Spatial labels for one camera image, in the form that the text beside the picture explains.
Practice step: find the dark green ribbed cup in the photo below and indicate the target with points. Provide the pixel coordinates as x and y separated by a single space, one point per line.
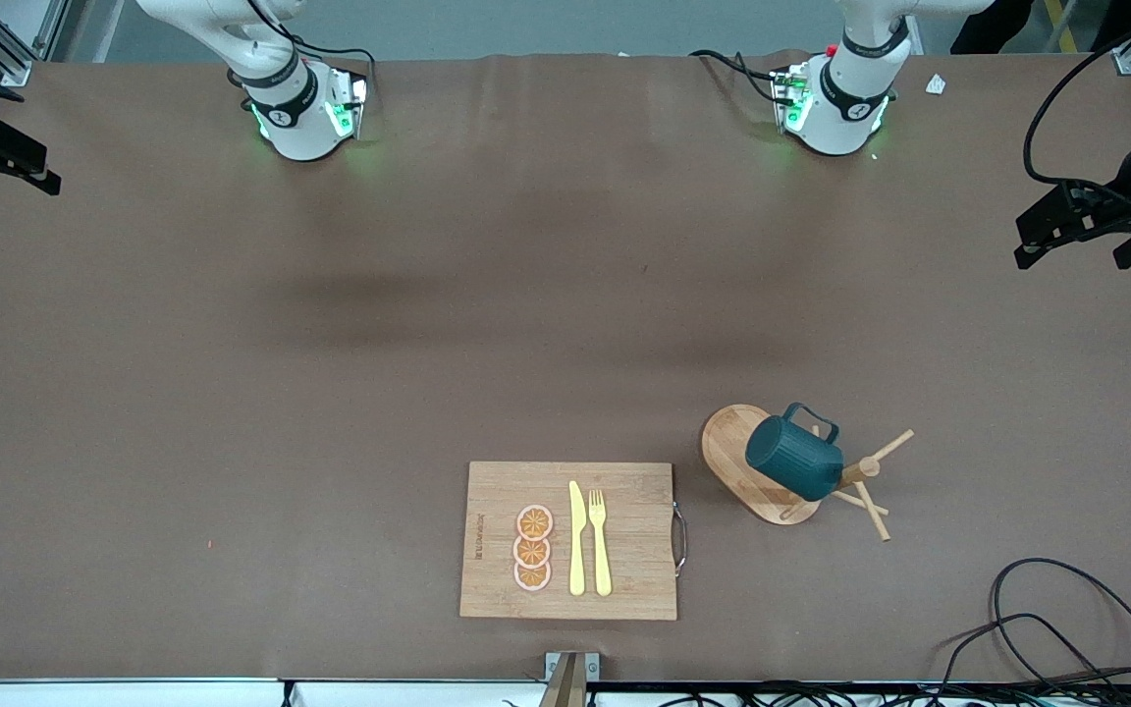
791 462

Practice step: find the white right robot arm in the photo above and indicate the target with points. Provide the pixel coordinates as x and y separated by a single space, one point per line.
300 128

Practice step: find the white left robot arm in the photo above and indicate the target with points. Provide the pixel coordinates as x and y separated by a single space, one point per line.
840 118

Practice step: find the wooden mug rack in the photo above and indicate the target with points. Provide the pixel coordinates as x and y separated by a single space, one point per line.
727 452

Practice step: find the white paper scrap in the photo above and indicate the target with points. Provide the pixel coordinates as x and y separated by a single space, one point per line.
936 85

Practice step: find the bamboo cutting board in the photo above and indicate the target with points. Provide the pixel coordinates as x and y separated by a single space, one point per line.
624 491

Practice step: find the yellow plastic fork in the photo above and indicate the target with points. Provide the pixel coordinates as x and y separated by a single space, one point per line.
602 560

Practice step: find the yellow plastic knife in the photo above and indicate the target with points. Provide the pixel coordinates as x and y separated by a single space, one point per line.
577 550

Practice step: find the toy orange slice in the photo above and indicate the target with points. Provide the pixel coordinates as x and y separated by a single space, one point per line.
534 521

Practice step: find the metal bracket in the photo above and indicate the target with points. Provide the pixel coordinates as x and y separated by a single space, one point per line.
593 666

